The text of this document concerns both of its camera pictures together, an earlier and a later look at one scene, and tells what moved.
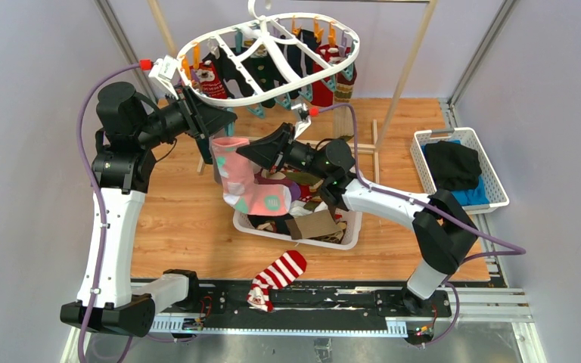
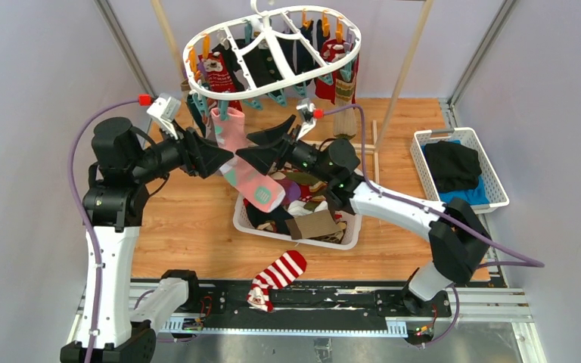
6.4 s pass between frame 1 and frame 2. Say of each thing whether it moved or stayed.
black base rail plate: stayed
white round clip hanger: moved
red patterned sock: moved
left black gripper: moved
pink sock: moved
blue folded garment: stayed
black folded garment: stayed
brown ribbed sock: stayed
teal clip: moved
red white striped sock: stayed
